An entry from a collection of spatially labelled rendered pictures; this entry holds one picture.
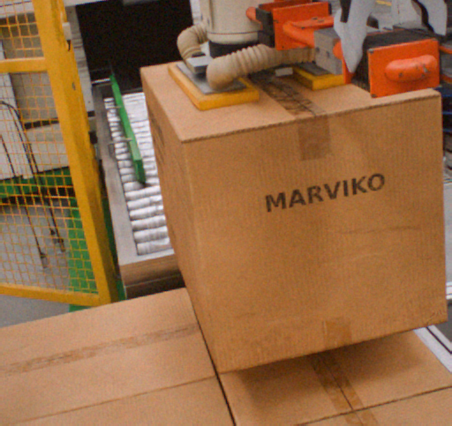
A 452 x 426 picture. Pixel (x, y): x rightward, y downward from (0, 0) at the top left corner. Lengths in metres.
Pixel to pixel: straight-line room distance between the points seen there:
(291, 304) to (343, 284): 0.09
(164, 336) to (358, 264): 0.57
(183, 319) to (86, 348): 0.22
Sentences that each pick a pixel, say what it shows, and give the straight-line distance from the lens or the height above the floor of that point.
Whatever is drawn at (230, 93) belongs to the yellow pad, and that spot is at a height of 1.09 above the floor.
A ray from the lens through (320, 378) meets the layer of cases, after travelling 1.46.
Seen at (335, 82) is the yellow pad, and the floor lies 1.08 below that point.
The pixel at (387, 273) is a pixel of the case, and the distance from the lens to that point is 1.27.
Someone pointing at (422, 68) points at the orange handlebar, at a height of 1.20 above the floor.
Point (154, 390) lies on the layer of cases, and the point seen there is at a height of 0.54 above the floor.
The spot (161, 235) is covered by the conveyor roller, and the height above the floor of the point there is 0.54.
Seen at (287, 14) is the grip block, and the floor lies 1.22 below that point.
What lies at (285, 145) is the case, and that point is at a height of 1.04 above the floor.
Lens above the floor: 1.38
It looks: 21 degrees down
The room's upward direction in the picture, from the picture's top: 9 degrees counter-clockwise
